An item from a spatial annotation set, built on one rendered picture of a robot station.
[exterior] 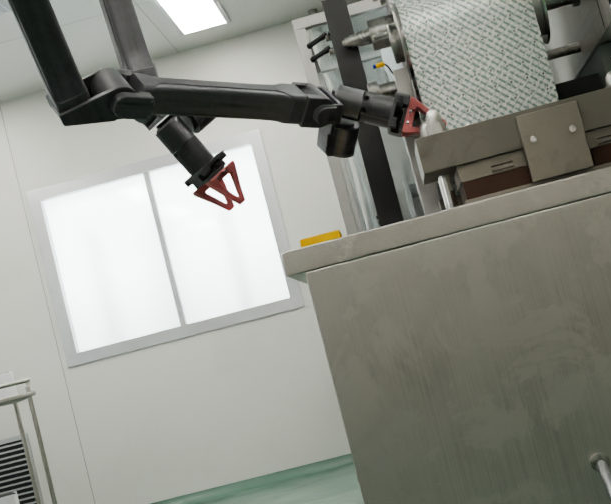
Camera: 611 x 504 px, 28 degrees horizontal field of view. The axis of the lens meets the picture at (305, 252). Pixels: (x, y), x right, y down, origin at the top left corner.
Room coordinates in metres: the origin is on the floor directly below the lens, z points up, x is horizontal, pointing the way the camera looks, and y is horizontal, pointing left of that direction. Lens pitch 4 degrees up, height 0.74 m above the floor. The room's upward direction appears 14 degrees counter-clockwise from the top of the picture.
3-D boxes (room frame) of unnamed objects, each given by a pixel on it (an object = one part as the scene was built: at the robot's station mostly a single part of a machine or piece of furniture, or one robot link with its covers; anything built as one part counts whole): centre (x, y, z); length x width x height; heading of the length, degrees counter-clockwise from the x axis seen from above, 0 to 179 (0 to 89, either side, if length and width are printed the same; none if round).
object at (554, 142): (1.99, -0.43, 0.97); 0.10 x 0.03 x 0.11; 86
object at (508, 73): (2.21, -0.39, 1.11); 0.23 x 0.01 x 0.18; 86
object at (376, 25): (2.53, -0.27, 1.34); 0.06 x 0.06 x 0.06; 86
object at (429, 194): (2.31, -0.24, 1.05); 0.06 x 0.05 x 0.31; 86
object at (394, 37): (2.28, -0.26, 1.25); 0.07 x 0.02 x 0.07; 176
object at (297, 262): (3.21, -0.38, 0.88); 2.52 x 0.66 x 0.04; 176
